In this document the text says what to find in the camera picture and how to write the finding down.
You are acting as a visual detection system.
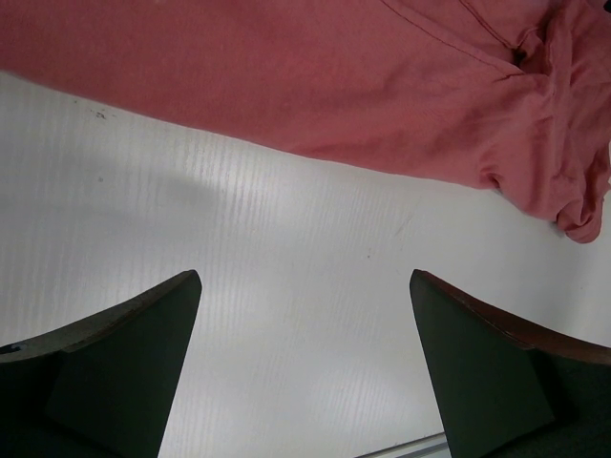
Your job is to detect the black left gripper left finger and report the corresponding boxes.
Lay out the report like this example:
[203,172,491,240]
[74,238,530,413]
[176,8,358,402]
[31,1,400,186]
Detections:
[1,270,201,457]

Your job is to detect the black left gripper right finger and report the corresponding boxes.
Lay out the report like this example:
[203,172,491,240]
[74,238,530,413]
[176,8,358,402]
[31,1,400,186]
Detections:
[410,270,610,457]

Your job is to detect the pink t shirt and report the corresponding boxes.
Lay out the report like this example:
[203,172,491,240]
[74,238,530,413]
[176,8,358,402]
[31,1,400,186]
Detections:
[1,1,610,243]

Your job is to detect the aluminium front rail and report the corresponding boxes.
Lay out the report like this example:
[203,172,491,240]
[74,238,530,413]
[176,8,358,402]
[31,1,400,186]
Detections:
[358,433,452,458]

